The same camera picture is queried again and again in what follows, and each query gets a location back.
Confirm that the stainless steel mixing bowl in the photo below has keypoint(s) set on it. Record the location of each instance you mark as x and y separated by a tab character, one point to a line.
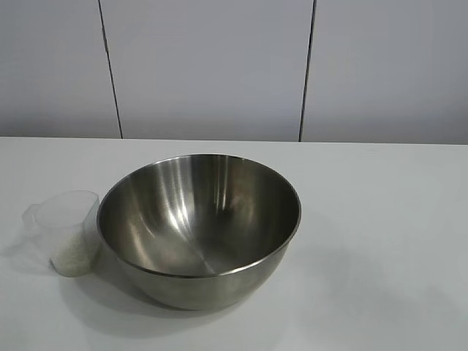
197	226

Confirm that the clear plastic measuring cup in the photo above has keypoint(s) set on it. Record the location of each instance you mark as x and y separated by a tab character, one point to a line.
62	219

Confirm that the white uncooked rice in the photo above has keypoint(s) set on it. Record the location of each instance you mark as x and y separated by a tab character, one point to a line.
71	261

